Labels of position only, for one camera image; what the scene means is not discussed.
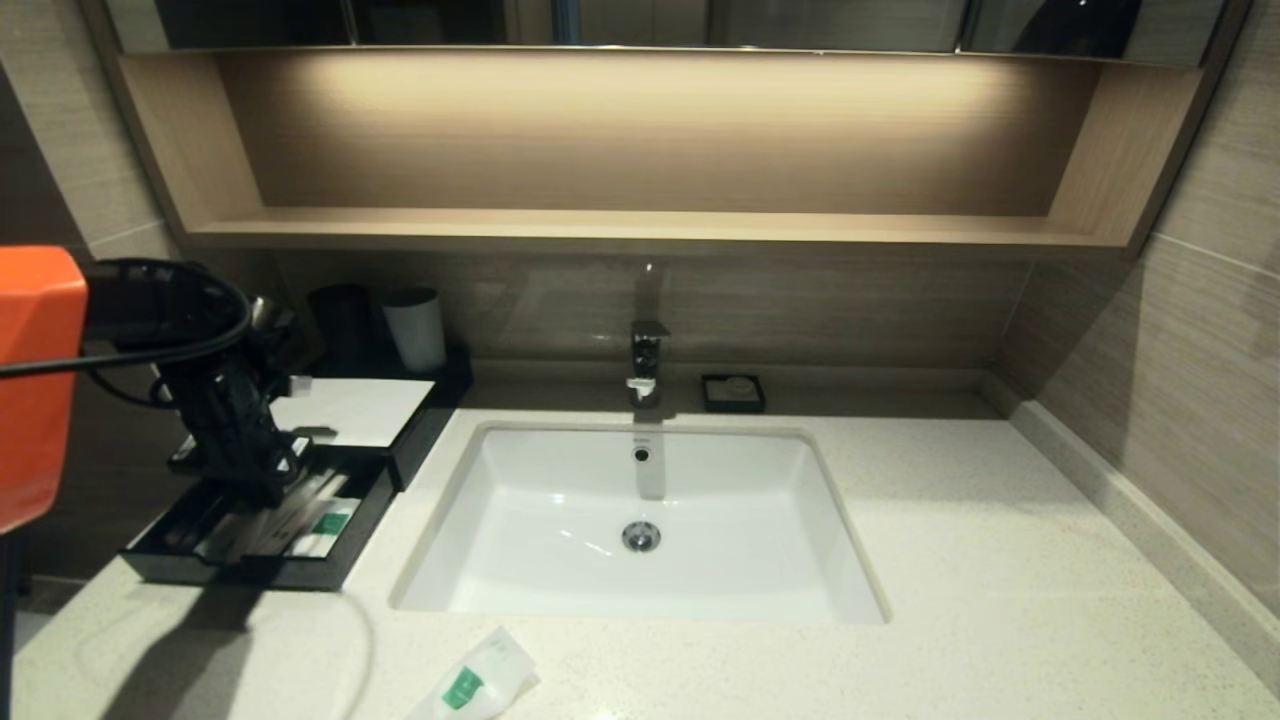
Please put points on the small square frosted packet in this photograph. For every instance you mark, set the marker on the small square frosted packet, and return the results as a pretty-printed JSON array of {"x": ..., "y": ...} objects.
[{"x": 465, "y": 685}]

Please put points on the chrome faucet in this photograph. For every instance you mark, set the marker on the chrome faucet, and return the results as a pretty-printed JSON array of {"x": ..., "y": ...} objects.
[{"x": 647, "y": 358}]

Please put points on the black pull-out drawer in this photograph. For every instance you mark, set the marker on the black pull-out drawer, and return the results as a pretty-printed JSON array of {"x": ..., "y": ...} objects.
[{"x": 300, "y": 577}]

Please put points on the black soap dish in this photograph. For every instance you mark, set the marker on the black soap dish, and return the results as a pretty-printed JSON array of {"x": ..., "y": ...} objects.
[{"x": 712, "y": 404}]

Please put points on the round white soap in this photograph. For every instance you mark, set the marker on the round white soap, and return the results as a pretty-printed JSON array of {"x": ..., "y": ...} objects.
[{"x": 738, "y": 386}]

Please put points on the chrome sink drain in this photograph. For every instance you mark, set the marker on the chrome sink drain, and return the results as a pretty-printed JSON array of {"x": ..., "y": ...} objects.
[{"x": 641, "y": 537}]

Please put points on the black cup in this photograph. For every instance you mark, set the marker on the black cup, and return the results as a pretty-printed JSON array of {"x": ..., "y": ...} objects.
[{"x": 343, "y": 322}]

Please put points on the white sink basin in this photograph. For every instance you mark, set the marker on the white sink basin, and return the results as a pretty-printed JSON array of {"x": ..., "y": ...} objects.
[{"x": 540, "y": 520}]

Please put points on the flat white green-label sachet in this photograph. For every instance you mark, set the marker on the flat white green-label sachet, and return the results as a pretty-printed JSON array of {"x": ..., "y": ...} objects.
[{"x": 332, "y": 524}]

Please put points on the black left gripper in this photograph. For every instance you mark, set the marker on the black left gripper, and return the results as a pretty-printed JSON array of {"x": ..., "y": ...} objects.
[{"x": 230, "y": 440}]

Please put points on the wide long frosted packet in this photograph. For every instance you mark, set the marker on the wide long frosted packet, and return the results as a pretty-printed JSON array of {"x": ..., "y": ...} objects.
[{"x": 235, "y": 540}]

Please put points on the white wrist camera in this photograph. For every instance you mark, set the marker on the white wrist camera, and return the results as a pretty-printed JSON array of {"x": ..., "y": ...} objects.
[{"x": 299, "y": 386}]

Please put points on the grey cup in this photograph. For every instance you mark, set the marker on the grey cup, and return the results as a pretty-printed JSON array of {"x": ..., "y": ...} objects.
[{"x": 416, "y": 332}]

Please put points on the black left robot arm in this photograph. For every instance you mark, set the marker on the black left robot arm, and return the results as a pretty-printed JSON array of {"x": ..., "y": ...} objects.
[{"x": 40, "y": 380}]

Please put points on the wooden wall niche shelf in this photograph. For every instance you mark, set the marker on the wooden wall niche shelf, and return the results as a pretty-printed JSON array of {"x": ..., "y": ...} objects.
[{"x": 640, "y": 135}]

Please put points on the mirror cabinet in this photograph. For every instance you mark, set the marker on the mirror cabinet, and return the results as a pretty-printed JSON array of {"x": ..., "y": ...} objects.
[{"x": 800, "y": 22}]

